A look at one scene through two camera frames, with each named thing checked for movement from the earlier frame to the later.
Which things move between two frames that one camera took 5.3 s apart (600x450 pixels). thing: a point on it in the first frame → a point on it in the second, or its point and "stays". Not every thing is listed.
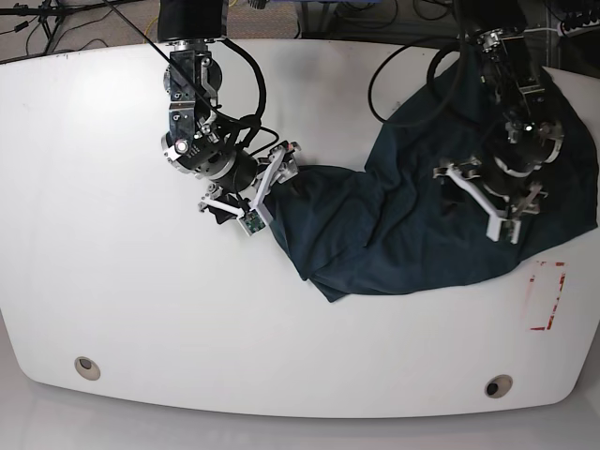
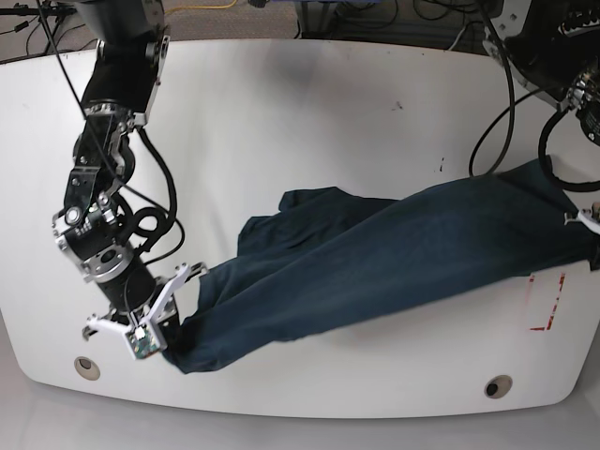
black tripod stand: (52, 12) stays
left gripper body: (245, 187) → (161, 310)
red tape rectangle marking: (551, 316) stays
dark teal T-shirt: (393, 225) → (323, 261)
